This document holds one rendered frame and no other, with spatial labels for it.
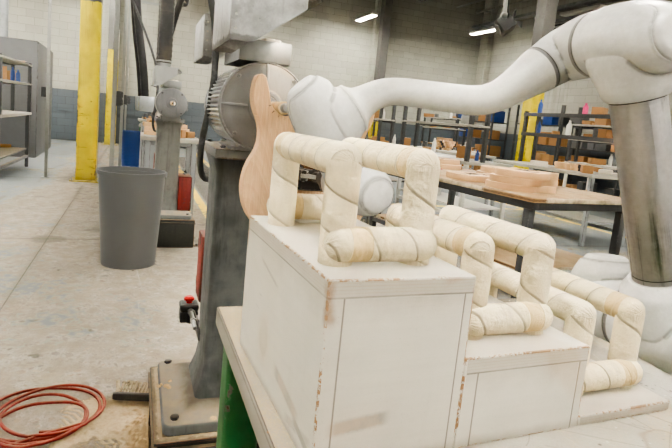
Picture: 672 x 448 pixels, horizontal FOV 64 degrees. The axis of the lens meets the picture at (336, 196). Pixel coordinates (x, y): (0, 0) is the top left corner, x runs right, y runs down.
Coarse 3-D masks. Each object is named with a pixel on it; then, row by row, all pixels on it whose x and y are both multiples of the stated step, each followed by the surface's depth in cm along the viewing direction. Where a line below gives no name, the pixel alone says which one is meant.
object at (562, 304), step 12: (492, 276) 75; (504, 276) 73; (516, 276) 71; (504, 288) 73; (516, 288) 70; (552, 288) 66; (552, 300) 65; (564, 300) 63; (576, 300) 63; (552, 312) 65; (564, 312) 63; (576, 312) 61; (588, 312) 61
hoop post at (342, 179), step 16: (336, 160) 46; (336, 176) 46; (352, 176) 47; (336, 192) 47; (352, 192) 47; (336, 208) 47; (352, 208) 47; (336, 224) 47; (352, 224) 47; (320, 240) 48; (320, 256) 48
